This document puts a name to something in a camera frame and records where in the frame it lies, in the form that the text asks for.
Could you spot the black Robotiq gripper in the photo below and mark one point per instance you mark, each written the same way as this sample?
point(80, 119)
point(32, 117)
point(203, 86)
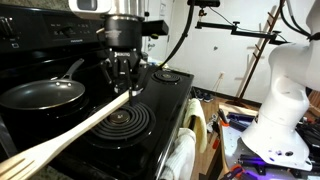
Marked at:
point(123, 66)

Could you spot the slotted wooden spoon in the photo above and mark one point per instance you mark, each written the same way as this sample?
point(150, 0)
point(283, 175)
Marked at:
point(66, 136)

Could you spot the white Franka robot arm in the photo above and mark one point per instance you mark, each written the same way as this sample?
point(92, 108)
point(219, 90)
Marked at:
point(283, 100)

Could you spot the small coil burner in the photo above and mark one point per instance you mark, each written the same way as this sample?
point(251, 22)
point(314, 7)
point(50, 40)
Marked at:
point(166, 77)

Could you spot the black electric stove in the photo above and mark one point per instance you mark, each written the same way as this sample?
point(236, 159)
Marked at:
point(160, 100)

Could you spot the large coil burner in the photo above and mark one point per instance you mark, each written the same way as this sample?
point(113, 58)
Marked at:
point(141, 116)

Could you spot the dark blue sneaker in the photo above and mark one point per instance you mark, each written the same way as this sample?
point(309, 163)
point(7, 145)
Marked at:
point(199, 95)
point(208, 98)

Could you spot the black frying pan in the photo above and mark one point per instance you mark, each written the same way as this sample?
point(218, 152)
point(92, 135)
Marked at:
point(40, 93)

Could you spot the cream yellow kitchen towel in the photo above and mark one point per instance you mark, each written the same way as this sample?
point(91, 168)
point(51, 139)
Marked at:
point(198, 123)

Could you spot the white kitchen towel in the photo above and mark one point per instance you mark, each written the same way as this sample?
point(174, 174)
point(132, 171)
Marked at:
point(181, 156)

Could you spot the orange black bar clamp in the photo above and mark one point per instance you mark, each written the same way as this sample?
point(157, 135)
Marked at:
point(224, 117)
point(237, 171)

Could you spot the blue purple base clamp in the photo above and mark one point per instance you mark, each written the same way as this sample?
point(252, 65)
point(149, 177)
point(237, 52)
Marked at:
point(253, 163)
point(243, 120)

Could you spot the white perforated mounting plate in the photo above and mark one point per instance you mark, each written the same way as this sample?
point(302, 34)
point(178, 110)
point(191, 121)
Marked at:
point(233, 146)

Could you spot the wooden ladder rack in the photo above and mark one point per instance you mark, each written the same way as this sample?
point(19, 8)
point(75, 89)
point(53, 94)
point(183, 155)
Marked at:
point(260, 53)

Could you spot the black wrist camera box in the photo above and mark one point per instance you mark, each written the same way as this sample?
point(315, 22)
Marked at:
point(156, 27)

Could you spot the white wall outlet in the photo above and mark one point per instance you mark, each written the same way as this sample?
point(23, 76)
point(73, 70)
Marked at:
point(221, 75)

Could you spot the black boom mounted camera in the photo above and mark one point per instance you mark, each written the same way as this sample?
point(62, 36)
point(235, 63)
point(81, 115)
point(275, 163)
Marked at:
point(203, 3)

